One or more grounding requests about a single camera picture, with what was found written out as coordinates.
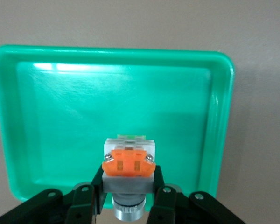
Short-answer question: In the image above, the green button white orange block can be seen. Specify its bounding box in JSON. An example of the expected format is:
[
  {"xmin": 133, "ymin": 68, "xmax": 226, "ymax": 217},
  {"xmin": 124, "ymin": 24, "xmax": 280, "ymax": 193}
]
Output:
[{"xmin": 101, "ymin": 134, "xmax": 157, "ymax": 221}]

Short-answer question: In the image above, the green plastic tray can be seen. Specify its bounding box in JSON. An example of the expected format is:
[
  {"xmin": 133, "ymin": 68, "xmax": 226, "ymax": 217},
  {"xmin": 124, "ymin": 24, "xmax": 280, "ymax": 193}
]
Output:
[{"xmin": 0, "ymin": 44, "xmax": 235, "ymax": 210}]

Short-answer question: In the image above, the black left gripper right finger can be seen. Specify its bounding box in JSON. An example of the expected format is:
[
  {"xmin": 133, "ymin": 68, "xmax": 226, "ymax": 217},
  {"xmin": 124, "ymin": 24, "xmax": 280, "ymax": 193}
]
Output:
[{"xmin": 146, "ymin": 164, "xmax": 245, "ymax": 224}]

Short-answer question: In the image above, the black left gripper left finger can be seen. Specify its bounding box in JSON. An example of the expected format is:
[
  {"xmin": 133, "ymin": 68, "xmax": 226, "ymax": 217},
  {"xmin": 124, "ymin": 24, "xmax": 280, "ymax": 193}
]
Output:
[{"xmin": 0, "ymin": 164, "xmax": 108, "ymax": 224}]

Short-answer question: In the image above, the brown table mat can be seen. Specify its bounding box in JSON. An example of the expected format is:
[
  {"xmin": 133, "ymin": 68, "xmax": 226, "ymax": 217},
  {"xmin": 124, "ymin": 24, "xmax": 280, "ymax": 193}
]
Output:
[{"xmin": 0, "ymin": 0, "xmax": 280, "ymax": 224}]

